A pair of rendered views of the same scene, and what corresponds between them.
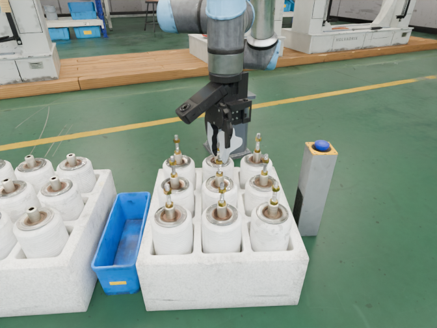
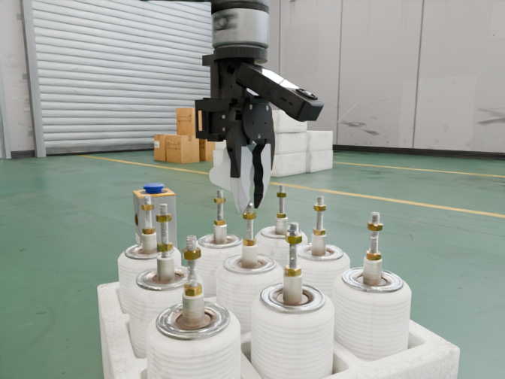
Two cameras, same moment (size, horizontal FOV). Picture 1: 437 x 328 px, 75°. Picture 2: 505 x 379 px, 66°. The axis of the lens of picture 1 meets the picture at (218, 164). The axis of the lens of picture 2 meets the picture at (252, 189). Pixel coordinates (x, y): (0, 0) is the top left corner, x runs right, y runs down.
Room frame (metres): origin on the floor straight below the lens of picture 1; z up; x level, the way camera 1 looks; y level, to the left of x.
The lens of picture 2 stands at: (0.81, 0.48, 0.45)
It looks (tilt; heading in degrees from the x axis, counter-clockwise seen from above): 10 degrees down; 247
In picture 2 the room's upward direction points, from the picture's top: straight up
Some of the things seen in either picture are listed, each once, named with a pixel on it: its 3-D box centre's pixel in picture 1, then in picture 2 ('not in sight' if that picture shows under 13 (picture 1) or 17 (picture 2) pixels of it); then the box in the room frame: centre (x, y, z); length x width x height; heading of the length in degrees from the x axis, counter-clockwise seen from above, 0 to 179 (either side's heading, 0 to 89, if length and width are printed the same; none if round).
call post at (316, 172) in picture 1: (311, 192); (156, 268); (0.70, -0.29, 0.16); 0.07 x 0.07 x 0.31; 2
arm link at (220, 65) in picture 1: (224, 62); (239, 34); (0.62, -0.01, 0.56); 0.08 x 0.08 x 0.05
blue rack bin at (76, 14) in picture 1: (82, 10); not in sight; (5.00, 2.10, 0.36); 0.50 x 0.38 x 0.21; 24
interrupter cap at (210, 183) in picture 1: (219, 184); (249, 264); (0.61, 0.00, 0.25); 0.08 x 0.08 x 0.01
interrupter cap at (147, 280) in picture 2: (218, 161); (166, 278); (0.73, 0.00, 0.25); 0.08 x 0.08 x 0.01
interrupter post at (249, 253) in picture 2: (219, 179); (249, 255); (0.61, 0.00, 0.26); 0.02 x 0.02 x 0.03
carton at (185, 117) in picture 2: not in sight; (192, 121); (-0.30, -3.92, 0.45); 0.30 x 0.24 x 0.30; 115
